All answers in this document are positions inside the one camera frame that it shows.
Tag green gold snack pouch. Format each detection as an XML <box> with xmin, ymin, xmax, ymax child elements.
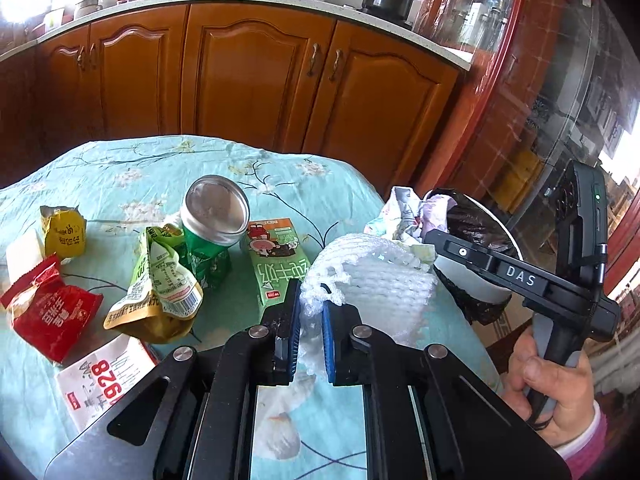
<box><xmin>103</xmin><ymin>223</ymin><xmax>204</xmax><ymax>344</ymax></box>

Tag white foam fruit net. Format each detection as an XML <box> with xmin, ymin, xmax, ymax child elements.
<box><xmin>299</xmin><ymin>233</ymin><xmax>438</xmax><ymax>375</ymax></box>

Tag red chip bag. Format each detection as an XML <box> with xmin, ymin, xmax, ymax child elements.
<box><xmin>1</xmin><ymin>254</ymin><xmax>103</xmax><ymax>364</ymax></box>

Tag green milk carton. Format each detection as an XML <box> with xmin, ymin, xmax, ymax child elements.
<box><xmin>244</xmin><ymin>218</ymin><xmax>310</xmax><ymax>311</ymax></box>

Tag foil wrapper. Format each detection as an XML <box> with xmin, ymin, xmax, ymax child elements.
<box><xmin>363</xmin><ymin>186</ymin><xmax>457</xmax><ymax>263</ymax></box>

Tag green soda can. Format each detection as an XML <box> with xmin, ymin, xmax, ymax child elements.
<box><xmin>180</xmin><ymin>174</ymin><xmax>250</xmax><ymax>290</ymax></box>

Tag small yellow snack packet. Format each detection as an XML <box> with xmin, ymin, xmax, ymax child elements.
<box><xmin>40</xmin><ymin>206</ymin><xmax>87</xmax><ymax>260</ymax></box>

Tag pink sleeve forearm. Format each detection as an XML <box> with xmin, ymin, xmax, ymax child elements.
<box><xmin>555</xmin><ymin>401</ymin><xmax>608</xmax><ymax>480</ymax></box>

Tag white trash bin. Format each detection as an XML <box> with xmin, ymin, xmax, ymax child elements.
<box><xmin>422</xmin><ymin>187</ymin><xmax>524</xmax><ymax>306</ymax></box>

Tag black trash bag liner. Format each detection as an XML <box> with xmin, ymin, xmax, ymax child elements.
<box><xmin>424</xmin><ymin>187</ymin><xmax>522</xmax><ymax>326</ymax></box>

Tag wooden lower kitchen cabinets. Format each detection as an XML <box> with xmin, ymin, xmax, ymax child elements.
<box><xmin>1</xmin><ymin>2</ymin><xmax>460</xmax><ymax>193</ymax></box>

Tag person's right hand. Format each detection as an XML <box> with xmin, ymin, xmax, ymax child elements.
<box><xmin>502</xmin><ymin>327</ymin><xmax>596</xmax><ymax>448</ymax></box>

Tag floral teal tablecloth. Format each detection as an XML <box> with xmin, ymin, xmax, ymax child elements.
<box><xmin>1</xmin><ymin>136</ymin><xmax>500</xmax><ymax>479</ymax></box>

